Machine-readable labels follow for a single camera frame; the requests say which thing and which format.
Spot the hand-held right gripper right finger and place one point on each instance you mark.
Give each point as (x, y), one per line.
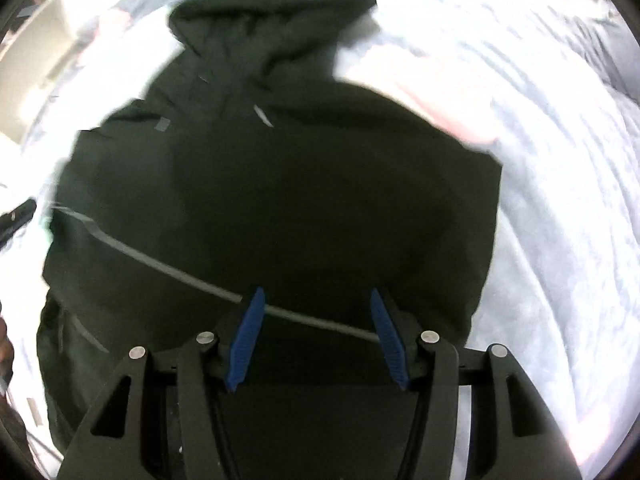
(390, 340)

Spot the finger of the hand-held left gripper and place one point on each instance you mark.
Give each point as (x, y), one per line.
(15, 221)

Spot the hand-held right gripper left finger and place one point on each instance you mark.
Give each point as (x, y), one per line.
(243, 345)

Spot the black hooded jacket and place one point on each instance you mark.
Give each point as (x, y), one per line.
(300, 185)

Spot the beige furniture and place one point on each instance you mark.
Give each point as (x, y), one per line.
(35, 55)

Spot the white grey blanket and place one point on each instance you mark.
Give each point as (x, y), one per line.
(550, 220)

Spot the pink cloth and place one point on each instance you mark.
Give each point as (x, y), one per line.
(425, 95)

